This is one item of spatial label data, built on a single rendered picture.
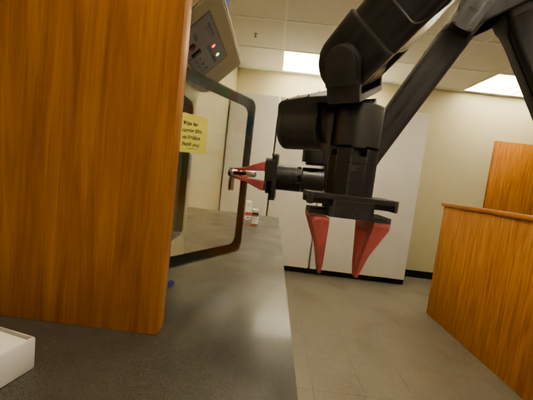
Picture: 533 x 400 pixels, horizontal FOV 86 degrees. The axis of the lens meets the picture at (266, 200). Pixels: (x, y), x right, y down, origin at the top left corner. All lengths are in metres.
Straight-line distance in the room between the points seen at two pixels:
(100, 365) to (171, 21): 0.47
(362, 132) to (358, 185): 0.06
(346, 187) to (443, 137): 4.40
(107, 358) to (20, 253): 0.21
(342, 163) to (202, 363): 0.32
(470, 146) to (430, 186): 0.77
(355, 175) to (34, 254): 0.48
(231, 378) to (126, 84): 0.42
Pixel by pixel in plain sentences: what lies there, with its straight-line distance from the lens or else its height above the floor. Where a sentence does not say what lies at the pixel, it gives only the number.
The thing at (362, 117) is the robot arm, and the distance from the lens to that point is 0.34.
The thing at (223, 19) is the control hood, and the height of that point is 1.49.
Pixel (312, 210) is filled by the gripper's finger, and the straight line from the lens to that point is 0.34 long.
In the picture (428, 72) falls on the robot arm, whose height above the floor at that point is 1.43.
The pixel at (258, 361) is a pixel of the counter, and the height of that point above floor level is 0.94.
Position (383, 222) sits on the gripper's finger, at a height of 1.16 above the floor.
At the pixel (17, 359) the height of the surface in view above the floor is 0.96.
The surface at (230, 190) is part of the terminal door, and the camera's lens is 0.71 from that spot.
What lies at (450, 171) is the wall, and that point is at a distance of 4.74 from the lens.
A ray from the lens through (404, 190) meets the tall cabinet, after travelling 3.96.
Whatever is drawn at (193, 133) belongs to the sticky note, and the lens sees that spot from 0.61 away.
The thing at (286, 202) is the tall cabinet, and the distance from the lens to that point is 3.62.
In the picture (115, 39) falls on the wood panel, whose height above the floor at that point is 1.37.
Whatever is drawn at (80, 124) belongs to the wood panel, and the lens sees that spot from 0.50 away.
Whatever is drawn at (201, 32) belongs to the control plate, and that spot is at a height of 1.46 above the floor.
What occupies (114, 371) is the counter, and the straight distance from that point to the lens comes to 0.45.
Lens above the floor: 1.20
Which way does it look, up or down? 5 degrees down
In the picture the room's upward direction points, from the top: 7 degrees clockwise
